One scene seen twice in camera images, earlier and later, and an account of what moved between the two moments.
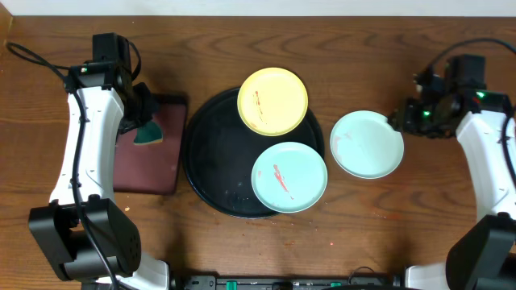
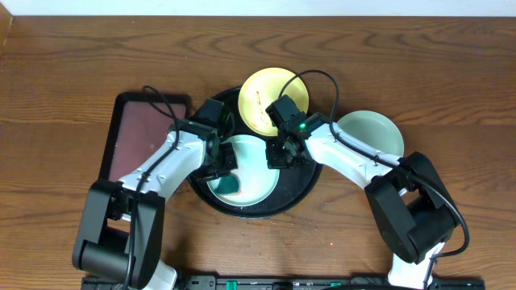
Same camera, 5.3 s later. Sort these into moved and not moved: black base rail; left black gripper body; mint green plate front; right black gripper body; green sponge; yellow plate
Moved: mint green plate front; green sponge; left black gripper body; right black gripper body
Not moved: black base rail; yellow plate
